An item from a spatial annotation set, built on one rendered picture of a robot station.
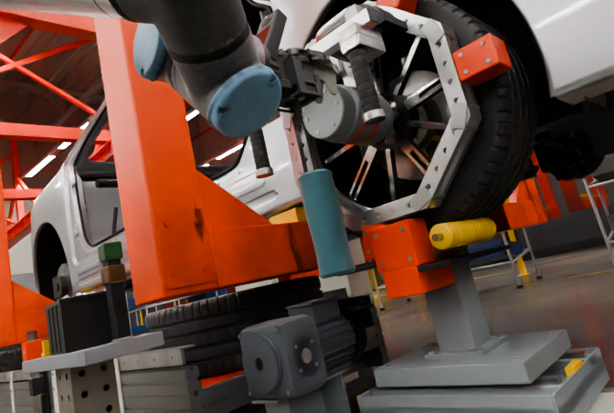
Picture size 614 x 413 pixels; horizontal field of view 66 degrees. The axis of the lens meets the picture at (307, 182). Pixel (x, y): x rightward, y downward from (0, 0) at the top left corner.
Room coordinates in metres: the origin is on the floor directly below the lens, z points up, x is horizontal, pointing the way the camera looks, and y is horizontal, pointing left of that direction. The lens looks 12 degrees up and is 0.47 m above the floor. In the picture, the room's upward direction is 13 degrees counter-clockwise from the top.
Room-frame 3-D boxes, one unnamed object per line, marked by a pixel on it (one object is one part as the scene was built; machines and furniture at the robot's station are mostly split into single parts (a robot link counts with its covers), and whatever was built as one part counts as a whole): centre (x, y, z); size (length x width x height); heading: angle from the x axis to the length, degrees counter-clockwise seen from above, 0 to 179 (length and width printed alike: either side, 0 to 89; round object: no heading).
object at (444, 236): (1.15, -0.35, 0.51); 0.29 x 0.06 x 0.06; 138
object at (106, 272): (1.02, 0.46, 0.59); 0.04 x 0.04 x 0.04; 48
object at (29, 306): (2.81, 1.60, 0.69); 0.52 x 0.17 x 0.35; 138
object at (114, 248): (1.02, 0.46, 0.64); 0.04 x 0.04 x 0.04; 48
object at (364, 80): (0.87, -0.16, 0.83); 0.04 x 0.04 x 0.16
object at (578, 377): (1.28, -0.30, 0.13); 0.50 x 0.36 x 0.10; 48
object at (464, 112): (1.16, -0.19, 0.85); 0.54 x 0.07 x 0.54; 48
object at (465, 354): (1.28, -0.30, 0.32); 0.40 x 0.30 x 0.28; 48
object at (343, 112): (1.11, -0.14, 0.85); 0.21 x 0.14 x 0.14; 138
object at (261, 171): (1.10, 0.09, 0.83); 0.04 x 0.04 x 0.16
